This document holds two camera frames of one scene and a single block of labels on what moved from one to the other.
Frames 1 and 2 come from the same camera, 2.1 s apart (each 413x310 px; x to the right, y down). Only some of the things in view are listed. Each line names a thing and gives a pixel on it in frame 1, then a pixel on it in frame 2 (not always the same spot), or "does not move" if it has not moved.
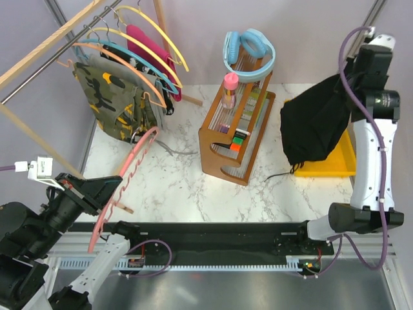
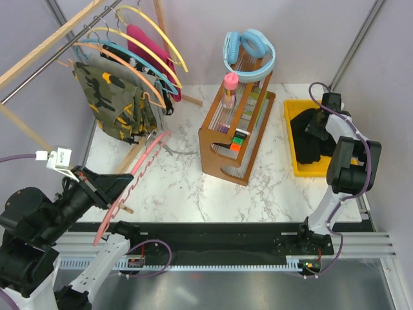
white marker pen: [242, 131] does not move
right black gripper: [350, 66] → [311, 128]
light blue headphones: [255, 44] does not move
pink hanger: [148, 141] → [145, 163]
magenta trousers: [155, 45] does not move
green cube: [237, 140] does not move
